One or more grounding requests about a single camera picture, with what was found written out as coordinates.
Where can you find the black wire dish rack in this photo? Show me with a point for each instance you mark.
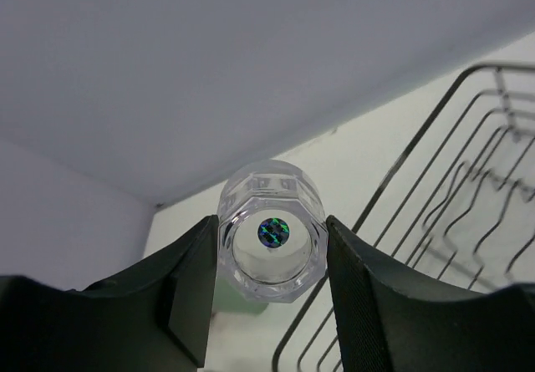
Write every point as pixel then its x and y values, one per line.
pixel 457 205

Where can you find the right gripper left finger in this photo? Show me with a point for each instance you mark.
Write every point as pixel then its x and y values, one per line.
pixel 153 316

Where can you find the mint green cup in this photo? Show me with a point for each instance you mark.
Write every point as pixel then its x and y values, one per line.
pixel 228 300

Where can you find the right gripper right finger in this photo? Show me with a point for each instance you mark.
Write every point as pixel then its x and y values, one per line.
pixel 390 317

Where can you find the small clear glass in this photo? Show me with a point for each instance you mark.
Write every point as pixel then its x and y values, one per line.
pixel 272 234

